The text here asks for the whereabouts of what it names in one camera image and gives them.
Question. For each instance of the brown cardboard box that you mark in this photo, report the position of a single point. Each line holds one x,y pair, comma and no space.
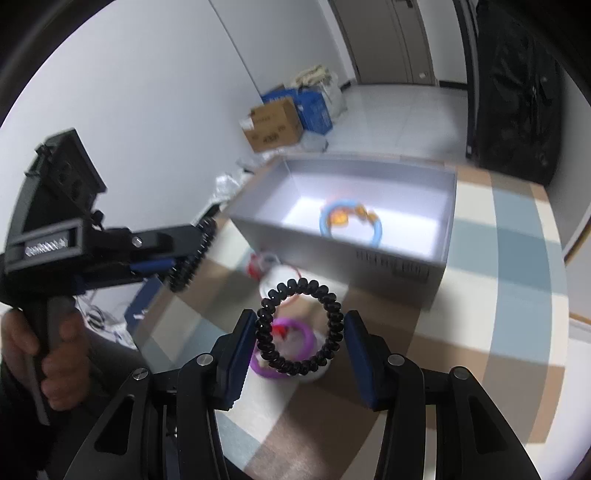
272,124

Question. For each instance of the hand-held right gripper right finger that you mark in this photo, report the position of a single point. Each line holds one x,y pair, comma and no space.
360,362

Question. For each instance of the grey door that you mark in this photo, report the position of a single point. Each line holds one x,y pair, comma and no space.
383,41

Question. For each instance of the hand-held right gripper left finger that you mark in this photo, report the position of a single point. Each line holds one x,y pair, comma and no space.
240,353

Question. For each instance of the black metal frame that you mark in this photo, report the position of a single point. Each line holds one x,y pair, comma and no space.
468,69

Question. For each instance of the small orange ornament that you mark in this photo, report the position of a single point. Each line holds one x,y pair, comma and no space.
342,217

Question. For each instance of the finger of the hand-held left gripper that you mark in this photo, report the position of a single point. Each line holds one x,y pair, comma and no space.
147,267
161,240

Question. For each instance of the dark blue box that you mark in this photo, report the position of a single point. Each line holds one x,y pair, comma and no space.
143,300

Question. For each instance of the person's left forearm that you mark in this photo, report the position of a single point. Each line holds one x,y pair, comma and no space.
18,438

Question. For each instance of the person's left hand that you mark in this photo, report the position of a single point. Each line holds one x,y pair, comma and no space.
64,369

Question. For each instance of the round white pin badge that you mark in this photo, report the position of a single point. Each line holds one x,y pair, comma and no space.
277,277

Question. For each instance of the grey cardboard box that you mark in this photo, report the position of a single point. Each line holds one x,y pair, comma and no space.
323,258

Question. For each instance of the checkered tablecloth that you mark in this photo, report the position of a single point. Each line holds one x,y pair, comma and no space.
471,295

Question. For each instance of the blue cardboard box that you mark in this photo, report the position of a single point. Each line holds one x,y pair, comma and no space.
316,110

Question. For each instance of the clear plastic bag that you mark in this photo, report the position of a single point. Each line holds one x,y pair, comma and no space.
316,142

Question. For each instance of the black backpack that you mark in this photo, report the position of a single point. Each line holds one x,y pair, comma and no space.
517,92

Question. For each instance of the white fabric bag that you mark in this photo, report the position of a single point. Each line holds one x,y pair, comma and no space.
330,90

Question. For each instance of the crumpled plastic wrap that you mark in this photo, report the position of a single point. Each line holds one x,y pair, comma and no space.
228,187

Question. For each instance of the small red ornament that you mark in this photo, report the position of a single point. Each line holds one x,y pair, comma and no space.
256,267

